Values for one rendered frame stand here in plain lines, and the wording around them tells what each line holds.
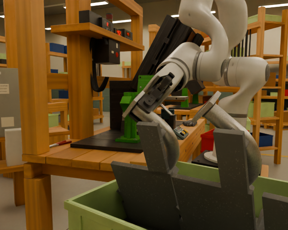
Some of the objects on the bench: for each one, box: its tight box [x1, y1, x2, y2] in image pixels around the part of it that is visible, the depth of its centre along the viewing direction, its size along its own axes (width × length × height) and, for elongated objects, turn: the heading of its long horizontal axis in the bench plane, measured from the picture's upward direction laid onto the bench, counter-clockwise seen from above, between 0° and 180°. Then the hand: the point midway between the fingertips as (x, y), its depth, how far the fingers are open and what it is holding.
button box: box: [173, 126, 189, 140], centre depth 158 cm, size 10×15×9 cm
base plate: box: [70, 120, 186, 153], centre depth 186 cm, size 42×110×2 cm
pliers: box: [49, 140, 72, 148], centre depth 146 cm, size 16×5×1 cm
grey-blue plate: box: [161, 109, 175, 125], centre depth 188 cm, size 10×2×14 cm
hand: (142, 109), depth 55 cm, fingers closed on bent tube, 3 cm apart
